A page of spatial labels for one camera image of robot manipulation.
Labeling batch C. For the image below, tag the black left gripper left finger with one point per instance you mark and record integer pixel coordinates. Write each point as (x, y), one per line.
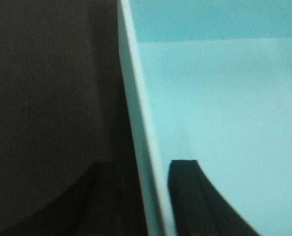
(106, 201)

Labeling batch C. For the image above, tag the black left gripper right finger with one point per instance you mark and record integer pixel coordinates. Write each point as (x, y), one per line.
(199, 210)

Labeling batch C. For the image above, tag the light blue plastic bin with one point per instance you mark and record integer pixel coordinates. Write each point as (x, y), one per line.
(211, 81)

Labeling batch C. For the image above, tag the black conveyor belt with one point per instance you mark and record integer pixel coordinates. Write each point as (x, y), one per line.
(62, 102)

